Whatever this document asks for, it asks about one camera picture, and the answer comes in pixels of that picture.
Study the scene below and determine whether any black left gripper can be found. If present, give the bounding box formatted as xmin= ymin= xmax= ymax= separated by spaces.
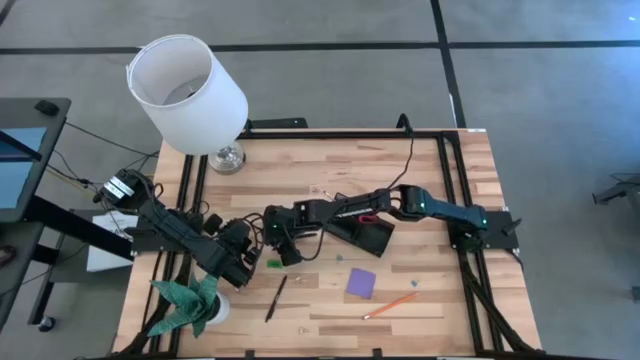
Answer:
xmin=203 ymin=213 xmax=262 ymax=290

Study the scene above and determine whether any black ballpoint pen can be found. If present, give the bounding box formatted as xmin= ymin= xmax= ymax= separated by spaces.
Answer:
xmin=264 ymin=274 xmax=289 ymax=324

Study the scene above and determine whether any green plant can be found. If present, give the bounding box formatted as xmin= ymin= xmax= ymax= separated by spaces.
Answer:
xmin=146 ymin=273 xmax=231 ymax=339

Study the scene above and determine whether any black mesh desk organizer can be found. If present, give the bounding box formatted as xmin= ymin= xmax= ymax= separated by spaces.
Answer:
xmin=319 ymin=214 xmax=396 ymax=259

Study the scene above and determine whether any purple sticky note pad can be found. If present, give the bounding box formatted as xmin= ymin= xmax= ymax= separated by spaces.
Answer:
xmin=345 ymin=267 xmax=378 ymax=301

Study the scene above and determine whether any flat black bar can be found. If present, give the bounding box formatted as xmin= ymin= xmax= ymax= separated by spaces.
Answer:
xmin=248 ymin=117 xmax=309 ymax=130

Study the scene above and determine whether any white paper box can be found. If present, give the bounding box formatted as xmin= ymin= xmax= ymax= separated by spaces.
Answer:
xmin=85 ymin=208 xmax=154 ymax=274

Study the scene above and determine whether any white shade silver table lamp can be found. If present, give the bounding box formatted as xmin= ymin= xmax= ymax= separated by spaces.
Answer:
xmin=125 ymin=33 xmax=250 ymax=176

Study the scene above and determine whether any black stand beam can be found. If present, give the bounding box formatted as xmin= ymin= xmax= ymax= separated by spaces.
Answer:
xmin=22 ymin=195 xmax=135 ymax=261

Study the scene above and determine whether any dark grey side desk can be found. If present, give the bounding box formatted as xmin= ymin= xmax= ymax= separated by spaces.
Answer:
xmin=0 ymin=222 xmax=46 ymax=331

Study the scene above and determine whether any small black device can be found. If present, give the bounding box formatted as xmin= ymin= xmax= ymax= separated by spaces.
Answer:
xmin=33 ymin=99 xmax=60 ymax=117

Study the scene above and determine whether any grey metal stand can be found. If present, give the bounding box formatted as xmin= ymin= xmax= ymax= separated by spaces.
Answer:
xmin=592 ymin=173 xmax=640 ymax=206

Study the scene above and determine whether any black aluminium table frame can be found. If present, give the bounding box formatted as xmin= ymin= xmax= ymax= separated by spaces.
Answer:
xmin=112 ymin=127 xmax=546 ymax=360

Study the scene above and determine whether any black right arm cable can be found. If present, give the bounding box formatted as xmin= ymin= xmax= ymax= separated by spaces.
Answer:
xmin=385 ymin=132 xmax=416 ymax=191

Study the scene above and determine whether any thin black floor cable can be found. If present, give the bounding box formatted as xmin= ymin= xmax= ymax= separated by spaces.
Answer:
xmin=63 ymin=121 xmax=164 ymax=160

